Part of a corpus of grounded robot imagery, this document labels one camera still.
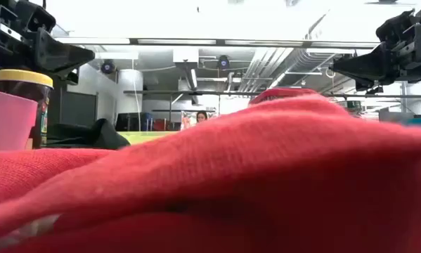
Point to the red storage bin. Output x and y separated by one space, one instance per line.
162 125

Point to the small black ceiling device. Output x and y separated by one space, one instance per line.
374 90

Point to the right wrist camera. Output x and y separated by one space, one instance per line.
396 28

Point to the white ceiling box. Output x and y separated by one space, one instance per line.
185 55

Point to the red cloth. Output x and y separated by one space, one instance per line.
231 168

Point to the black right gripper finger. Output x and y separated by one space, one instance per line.
372 66

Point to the person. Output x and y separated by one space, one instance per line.
201 116

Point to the white ceiling ducts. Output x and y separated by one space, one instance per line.
266 66

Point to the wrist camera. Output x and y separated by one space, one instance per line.
34 17
396 28

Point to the long ceiling light strip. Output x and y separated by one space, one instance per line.
196 41

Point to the blue storage bin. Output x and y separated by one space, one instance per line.
147 121

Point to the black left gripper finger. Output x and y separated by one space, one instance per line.
59 56

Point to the dark grey wall board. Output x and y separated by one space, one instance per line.
78 109

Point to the black overhead rack bar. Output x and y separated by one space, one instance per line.
161 92

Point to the pink plastic tray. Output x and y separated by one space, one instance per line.
6 119

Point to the yellow-lid spice jar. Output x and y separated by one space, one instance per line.
24 78

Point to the black round ceiling speaker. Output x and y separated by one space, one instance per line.
223 62
108 66

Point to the grey box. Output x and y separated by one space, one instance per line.
393 115

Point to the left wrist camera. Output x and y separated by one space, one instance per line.
34 17

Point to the black cloth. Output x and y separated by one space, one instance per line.
90 137

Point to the white cylindrical column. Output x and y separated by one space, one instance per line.
129 91

